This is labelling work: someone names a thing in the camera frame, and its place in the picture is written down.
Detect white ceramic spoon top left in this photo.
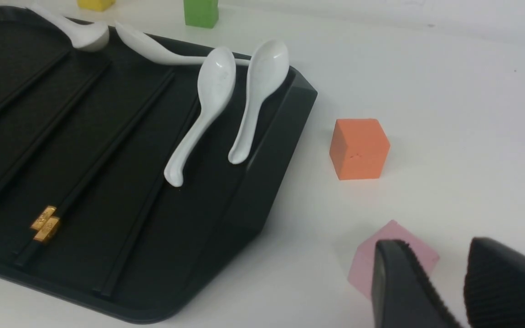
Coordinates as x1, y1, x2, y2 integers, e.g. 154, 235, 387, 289
26, 2, 110, 52

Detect black chopstick far left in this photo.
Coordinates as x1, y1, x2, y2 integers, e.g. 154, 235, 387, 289
0, 50, 69, 112

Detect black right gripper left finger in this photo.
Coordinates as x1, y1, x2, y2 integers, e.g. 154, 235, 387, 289
371, 240, 461, 328

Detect black plastic tray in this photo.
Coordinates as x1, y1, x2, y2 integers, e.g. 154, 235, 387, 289
0, 6, 317, 324

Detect pink foam cube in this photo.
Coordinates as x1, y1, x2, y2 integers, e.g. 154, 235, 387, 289
348, 220, 440, 301

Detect black chopstick plain right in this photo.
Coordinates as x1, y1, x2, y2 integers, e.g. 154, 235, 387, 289
93, 95, 200, 299

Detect white ceramic spoon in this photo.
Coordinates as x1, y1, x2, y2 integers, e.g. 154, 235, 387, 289
163, 46, 236, 187
228, 39, 290, 164
26, 2, 110, 52

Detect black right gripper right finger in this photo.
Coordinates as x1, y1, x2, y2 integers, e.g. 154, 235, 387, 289
464, 237, 525, 328

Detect yellow foam block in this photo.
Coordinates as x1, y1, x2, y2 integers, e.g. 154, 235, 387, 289
77, 0, 115, 12

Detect white ceramic spoon middle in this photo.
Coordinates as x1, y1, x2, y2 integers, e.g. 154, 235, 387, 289
163, 46, 236, 187

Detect green foam block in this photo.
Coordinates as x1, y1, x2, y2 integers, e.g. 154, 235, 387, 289
183, 0, 219, 29

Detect black chopstick gold band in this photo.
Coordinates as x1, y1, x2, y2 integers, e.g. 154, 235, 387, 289
0, 56, 110, 193
13, 69, 175, 269

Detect white ceramic spoon lying sideways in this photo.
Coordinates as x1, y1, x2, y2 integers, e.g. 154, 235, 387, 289
115, 21, 251, 67

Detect white ceramic spoon right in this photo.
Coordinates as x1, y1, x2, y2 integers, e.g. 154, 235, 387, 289
228, 39, 290, 164

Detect black chopstick gold band left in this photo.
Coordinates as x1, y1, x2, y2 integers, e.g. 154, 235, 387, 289
0, 56, 110, 193

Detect orange foam cube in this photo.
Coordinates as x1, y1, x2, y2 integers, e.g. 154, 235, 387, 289
329, 118, 391, 180

